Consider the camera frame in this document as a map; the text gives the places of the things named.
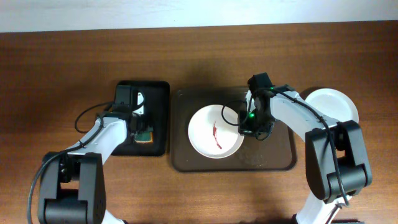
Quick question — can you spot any pink plate with red stain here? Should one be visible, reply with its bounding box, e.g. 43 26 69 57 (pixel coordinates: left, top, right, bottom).
188 105 244 159

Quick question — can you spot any green and orange sponge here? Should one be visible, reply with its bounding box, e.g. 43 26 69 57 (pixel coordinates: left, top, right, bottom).
134 131 154 144

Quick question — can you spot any black small tray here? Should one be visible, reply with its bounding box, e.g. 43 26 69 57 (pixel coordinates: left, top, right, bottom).
111 80 170 156

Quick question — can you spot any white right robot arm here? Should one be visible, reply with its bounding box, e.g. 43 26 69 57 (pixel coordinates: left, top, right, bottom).
238 85 373 223

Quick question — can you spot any brown serving tray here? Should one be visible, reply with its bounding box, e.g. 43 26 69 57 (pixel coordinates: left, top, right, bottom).
170 87 297 172

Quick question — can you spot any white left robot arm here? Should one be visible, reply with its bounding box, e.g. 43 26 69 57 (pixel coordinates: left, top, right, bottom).
27 90 146 223

